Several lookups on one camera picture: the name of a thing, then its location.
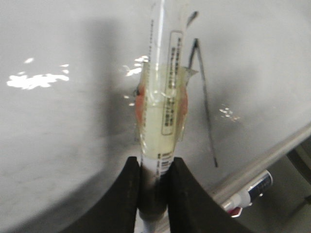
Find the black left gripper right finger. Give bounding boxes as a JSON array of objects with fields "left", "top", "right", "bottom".
[{"left": 168, "top": 157, "right": 251, "bottom": 233}]

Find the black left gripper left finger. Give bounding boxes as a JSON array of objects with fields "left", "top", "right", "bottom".
[{"left": 61, "top": 157, "right": 140, "bottom": 233}]

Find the white marker with red magnet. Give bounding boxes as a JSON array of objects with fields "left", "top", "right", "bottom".
[{"left": 136, "top": 0, "right": 191, "bottom": 233}]

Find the white whiteboard with aluminium frame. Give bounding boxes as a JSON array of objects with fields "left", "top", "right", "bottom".
[{"left": 0, "top": 0, "right": 311, "bottom": 233}]

